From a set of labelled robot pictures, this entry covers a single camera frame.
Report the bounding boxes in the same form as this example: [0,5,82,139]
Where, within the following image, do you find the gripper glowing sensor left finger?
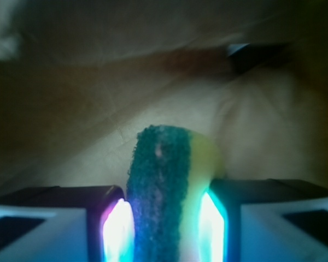
[0,186,134,261]

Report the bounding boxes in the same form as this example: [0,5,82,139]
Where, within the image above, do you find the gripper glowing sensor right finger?
[199,179,328,261]

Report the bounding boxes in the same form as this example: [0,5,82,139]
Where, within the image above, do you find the green and yellow sponge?
[126,125,225,261]

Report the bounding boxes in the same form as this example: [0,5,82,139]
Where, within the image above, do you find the brown paper bag liner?
[0,1,328,195]

